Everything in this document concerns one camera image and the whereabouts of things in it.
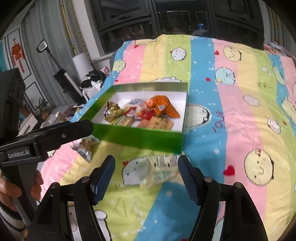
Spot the upright vacuum cleaner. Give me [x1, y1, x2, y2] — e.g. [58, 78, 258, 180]
[36, 40, 87, 105]

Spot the potted plant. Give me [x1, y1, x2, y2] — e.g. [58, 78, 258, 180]
[35, 97, 52, 121]

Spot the clear green print snack packet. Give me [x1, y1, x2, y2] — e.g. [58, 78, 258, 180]
[140, 155, 181, 188]

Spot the white cylindrical bin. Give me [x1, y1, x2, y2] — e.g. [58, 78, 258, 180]
[72, 52, 94, 78]

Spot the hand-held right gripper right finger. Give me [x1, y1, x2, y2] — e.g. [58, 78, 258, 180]
[178, 155, 269, 241]

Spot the striped cartoon printed blanket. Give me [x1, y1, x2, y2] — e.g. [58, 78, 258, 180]
[40, 34, 296, 241]

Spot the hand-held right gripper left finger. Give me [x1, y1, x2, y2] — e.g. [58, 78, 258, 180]
[26, 155, 116, 241]

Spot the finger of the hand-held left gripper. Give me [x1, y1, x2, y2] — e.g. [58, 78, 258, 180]
[35, 119, 94, 158]

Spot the person's left hand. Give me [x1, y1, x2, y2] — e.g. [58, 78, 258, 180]
[0, 170, 44, 212]

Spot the grey curtain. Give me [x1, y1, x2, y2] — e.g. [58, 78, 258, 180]
[21, 0, 102, 102]

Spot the green cardboard box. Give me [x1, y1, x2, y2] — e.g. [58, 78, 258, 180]
[79, 82, 188, 154]

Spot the orange brown snack packet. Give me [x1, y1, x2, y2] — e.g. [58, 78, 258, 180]
[138, 117, 174, 131]

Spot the brown gold snack packet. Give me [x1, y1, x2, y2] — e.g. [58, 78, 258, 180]
[104, 101, 123, 123]

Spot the black white clothes pile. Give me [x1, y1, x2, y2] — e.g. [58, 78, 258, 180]
[80, 70, 108, 90]

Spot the yellow green snack packet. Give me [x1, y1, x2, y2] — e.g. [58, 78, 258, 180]
[112, 115, 134, 127]

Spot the red white snack packet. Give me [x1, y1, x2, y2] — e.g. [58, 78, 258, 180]
[137, 109, 154, 120]
[122, 107, 139, 117]

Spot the red knot wall decoration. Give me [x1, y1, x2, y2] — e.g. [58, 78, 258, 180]
[10, 38, 26, 72]

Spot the small nut snack packet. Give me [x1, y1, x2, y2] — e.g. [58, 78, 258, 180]
[70, 136, 101, 163]

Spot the dark framed window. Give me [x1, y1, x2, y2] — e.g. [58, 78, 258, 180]
[89, 0, 265, 55]

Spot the orange snack bag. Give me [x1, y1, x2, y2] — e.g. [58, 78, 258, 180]
[147, 95, 181, 119]

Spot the pale blue snack packet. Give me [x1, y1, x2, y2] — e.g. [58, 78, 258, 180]
[129, 98, 145, 107]

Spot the person's left forearm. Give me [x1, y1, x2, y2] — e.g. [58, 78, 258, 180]
[0, 206, 26, 234]

